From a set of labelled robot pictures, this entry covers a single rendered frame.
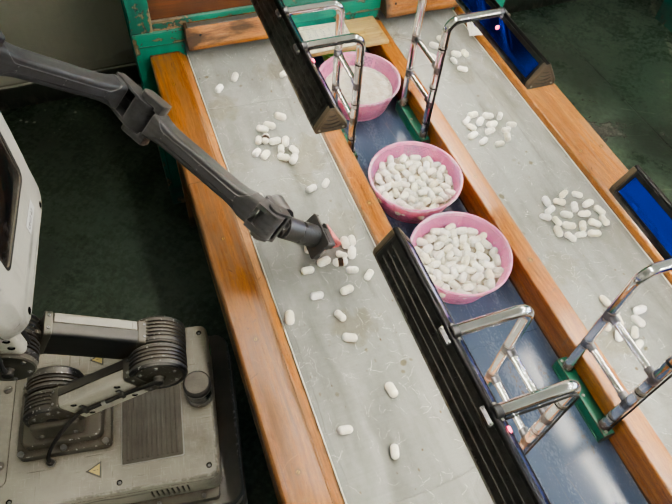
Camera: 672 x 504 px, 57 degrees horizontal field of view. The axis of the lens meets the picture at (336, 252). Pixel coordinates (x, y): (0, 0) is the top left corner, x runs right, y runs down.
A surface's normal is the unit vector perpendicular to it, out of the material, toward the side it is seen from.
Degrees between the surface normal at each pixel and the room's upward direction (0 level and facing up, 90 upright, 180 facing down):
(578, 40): 0
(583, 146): 0
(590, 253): 0
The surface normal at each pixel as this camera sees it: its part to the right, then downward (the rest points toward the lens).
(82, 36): 0.37, 0.77
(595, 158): 0.05, -0.59
